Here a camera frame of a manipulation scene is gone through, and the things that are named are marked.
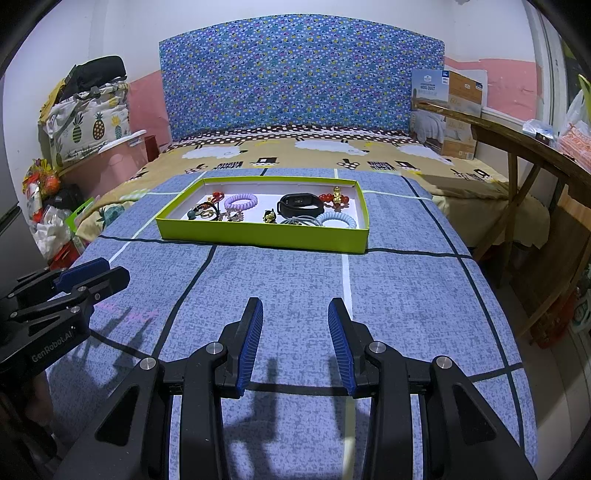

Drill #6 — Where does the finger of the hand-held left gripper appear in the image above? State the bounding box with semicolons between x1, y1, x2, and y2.
7;267;131;325
14;257;110;299

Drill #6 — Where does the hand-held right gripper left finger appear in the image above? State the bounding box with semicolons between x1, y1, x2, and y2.
55;296;265;480

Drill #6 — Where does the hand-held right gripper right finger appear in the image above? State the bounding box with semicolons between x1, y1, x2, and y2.
327;298;539;480

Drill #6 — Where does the black cord necklace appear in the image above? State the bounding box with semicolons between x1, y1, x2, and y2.
187;203;218;223

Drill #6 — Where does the green cardboard tray box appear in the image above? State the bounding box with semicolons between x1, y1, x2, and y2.
156;175;370;254

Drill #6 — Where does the light blue coil hair tie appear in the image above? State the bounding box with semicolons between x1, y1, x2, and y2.
318;211;358;230

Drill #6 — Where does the grey cord hair tie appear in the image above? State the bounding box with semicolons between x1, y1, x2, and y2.
279;213;324;228

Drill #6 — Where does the purple coil hair tie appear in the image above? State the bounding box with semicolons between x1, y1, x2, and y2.
224;194;259;212

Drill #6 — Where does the black smart band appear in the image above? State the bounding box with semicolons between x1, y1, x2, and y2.
277;194;326;220

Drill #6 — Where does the white plastic bag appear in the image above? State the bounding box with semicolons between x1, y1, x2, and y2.
30;205;77;259

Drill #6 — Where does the black plastic bag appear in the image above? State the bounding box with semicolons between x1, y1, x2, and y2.
46;185;86;213

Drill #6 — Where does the blue grid blanket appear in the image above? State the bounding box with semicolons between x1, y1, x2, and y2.
46;167;539;480

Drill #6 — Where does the orange yellow snack bag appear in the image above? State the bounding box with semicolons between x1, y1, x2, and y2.
23;159;64;197

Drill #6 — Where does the pink storage bin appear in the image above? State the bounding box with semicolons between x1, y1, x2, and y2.
62;135;151;200

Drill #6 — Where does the grey refrigerator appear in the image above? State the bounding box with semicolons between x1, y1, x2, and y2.
0;76;29;287

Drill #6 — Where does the white bin lid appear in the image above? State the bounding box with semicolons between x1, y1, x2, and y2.
99;129;148;151

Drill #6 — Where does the pineapple print bag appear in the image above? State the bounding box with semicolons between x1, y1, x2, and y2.
44;85;133;168

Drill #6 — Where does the tan sheep print bedsheet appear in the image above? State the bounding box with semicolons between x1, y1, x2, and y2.
76;129;552;259

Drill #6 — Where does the wooden folding table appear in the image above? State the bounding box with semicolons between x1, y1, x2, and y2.
413;102;591;347

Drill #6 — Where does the blue patterned headboard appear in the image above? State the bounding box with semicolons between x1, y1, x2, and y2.
158;21;446;143

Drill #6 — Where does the brown cardboard box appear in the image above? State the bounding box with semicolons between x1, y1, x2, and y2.
443;70;484;160

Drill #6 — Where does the clear plastic bag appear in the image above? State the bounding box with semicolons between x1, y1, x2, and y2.
524;119;562;147

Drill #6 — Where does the patterned hanging plastic bag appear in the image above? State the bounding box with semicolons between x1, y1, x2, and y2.
556;88;591;158

